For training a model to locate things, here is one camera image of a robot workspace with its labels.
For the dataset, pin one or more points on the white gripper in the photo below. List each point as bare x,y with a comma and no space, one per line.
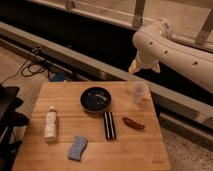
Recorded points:
144,61

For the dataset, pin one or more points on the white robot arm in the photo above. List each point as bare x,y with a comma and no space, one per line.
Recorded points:
154,45

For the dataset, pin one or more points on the red chili pepper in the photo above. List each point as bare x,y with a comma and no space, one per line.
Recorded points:
131,123

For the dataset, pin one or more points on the dark blue bowl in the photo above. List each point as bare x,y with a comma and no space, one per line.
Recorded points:
95,99

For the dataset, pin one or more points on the wooden table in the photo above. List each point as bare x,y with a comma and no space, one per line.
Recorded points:
131,150

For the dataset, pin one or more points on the blue object on floor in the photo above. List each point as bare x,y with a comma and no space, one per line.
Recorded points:
57,78

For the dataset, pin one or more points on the blue sponge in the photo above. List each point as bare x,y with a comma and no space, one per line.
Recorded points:
77,148

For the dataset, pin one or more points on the white plastic bottle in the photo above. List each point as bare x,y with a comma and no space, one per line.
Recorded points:
50,129

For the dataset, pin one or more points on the black chair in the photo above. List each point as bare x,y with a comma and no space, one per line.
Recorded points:
9,119

